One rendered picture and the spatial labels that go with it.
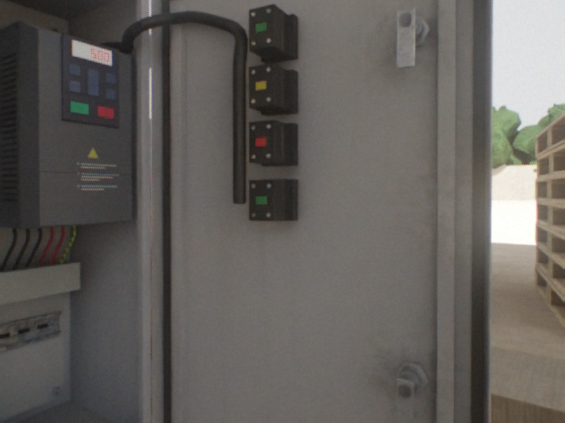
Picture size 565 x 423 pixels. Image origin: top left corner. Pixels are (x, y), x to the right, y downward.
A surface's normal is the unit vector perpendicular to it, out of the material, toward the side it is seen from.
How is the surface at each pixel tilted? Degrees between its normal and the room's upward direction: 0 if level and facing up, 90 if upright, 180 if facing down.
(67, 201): 90
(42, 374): 90
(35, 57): 90
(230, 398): 90
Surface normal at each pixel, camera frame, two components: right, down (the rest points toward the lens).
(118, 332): -0.58, 0.01
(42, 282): 0.82, 0.00
